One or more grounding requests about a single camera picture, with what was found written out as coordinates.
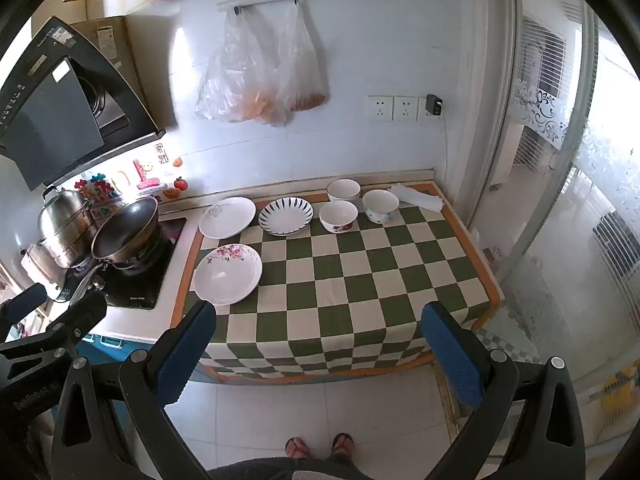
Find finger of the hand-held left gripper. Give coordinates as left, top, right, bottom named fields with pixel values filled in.
left=0, top=290, right=108, bottom=363
left=0, top=282, right=49, bottom=327

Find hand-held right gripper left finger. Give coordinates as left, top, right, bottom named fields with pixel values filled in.
left=50, top=301, right=218, bottom=480

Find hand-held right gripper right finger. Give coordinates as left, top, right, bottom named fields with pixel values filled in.
left=421, top=301, right=588, bottom=480

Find white bowl with blue pattern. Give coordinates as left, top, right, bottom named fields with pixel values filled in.
left=362, top=189, right=400, bottom=224

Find small stainless steel pot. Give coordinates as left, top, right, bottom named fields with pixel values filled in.
left=20, top=245, right=66, bottom=302

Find black induction cooktop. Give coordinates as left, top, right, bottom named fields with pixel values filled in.
left=55, top=217, right=188, bottom=311

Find stainless steel steamer pot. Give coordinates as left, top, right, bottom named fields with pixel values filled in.
left=37, top=186, right=98, bottom=268

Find white plate with pink flowers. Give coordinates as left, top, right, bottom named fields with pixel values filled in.
left=194, top=244, right=263, bottom=306

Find dark wok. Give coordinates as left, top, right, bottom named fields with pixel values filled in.
left=67, top=196, right=161, bottom=306

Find green checkered tablecloth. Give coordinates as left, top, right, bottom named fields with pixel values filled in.
left=170, top=181, right=502, bottom=385

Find plain white plate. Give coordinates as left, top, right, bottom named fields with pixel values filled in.
left=199, top=197, right=257, bottom=239

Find person's dark clothing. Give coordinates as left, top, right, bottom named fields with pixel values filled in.
left=207, top=452, right=371, bottom=480

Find frosted glass sliding door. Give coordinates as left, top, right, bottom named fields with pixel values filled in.
left=470, top=0, right=640, bottom=461

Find folded white cloth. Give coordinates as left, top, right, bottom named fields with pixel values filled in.
left=390, top=183, right=443, bottom=212

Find white plate with black stripes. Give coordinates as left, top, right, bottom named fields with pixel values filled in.
left=258, top=198, right=314, bottom=236

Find white bowl with red flowers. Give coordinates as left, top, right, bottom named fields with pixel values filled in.
left=319, top=200, right=359, bottom=234

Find black range hood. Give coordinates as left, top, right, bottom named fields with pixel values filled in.
left=0, top=16, right=166, bottom=191

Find large clear plastic bag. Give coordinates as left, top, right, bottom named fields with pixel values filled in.
left=195, top=7, right=287, bottom=126

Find small clear plastic bag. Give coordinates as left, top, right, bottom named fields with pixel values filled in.
left=275, top=2, right=331, bottom=113

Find colourful wall stickers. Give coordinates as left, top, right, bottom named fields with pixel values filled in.
left=75, top=172, right=124, bottom=219

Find pink wall hook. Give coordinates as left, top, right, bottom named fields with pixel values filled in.
left=132, top=159, right=163, bottom=191

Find red fruit wall sticker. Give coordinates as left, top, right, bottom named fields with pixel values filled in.
left=162, top=176, right=189, bottom=201

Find white wall outlet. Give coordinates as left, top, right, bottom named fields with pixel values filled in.
left=368, top=96, right=393, bottom=122
left=392, top=96, right=418, bottom=122
left=417, top=96, right=444, bottom=122

